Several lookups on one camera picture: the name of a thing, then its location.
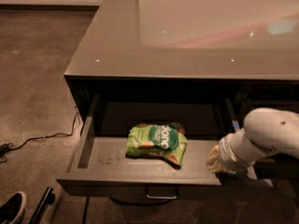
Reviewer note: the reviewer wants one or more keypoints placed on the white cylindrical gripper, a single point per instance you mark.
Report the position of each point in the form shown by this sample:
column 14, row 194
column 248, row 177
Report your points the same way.
column 226, row 154

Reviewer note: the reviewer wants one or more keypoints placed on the grey drawer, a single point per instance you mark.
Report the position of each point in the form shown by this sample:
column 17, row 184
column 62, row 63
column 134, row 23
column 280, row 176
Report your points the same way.
column 102, row 168

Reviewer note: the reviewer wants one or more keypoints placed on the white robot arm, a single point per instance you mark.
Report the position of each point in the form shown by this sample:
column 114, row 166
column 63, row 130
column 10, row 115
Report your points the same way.
column 265, row 133

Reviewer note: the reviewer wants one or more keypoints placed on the grey drawer cabinet counter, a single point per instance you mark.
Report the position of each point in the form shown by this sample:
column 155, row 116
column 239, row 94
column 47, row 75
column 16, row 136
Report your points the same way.
column 189, row 51

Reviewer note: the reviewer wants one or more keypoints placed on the green snack bag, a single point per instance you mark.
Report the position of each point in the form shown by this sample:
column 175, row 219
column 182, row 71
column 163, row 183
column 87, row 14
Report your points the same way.
column 165, row 141

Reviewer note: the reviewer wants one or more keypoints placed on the black metal bar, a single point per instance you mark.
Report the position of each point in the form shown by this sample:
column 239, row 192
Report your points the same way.
column 47, row 199

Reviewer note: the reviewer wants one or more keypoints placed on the black power adapter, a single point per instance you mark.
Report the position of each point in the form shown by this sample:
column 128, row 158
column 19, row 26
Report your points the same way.
column 3, row 149

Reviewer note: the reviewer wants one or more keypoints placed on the black and white shoe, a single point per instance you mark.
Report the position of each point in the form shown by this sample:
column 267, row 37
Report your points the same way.
column 13, row 210

